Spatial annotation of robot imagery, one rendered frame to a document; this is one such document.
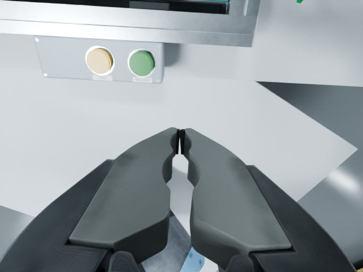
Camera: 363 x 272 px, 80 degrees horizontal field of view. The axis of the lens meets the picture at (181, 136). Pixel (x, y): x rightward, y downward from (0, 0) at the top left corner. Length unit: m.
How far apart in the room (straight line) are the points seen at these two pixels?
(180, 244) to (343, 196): 1.95
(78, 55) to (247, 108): 0.37
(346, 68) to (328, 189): 1.67
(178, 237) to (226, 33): 0.42
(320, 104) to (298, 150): 1.07
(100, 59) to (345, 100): 1.61
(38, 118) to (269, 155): 0.60
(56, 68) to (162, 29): 0.19
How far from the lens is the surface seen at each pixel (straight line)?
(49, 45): 0.44
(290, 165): 0.68
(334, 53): 0.59
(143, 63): 0.39
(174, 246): 0.52
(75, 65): 0.43
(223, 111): 0.54
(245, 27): 0.40
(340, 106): 1.79
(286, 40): 0.54
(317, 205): 2.30
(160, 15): 0.39
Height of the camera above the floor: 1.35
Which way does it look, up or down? 61 degrees down
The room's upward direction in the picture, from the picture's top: 179 degrees clockwise
